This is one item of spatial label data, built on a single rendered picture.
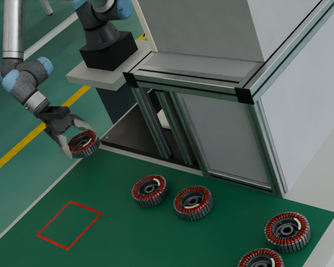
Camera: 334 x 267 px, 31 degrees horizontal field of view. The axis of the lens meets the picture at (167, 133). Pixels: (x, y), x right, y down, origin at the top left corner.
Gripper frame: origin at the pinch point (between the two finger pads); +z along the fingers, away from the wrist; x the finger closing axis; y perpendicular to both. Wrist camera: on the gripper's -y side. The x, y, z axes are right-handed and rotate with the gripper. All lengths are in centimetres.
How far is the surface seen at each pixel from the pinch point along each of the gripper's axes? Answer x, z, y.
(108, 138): -9.0, 4.5, 1.6
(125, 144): -8.0, 9.8, -5.7
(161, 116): -23.1, 12.4, -10.5
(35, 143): -56, -23, 173
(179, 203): 10.1, 30.7, -38.1
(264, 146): -4, 33, -66
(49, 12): -206, -108, 294
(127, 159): -3.4, 13.6, -7.8
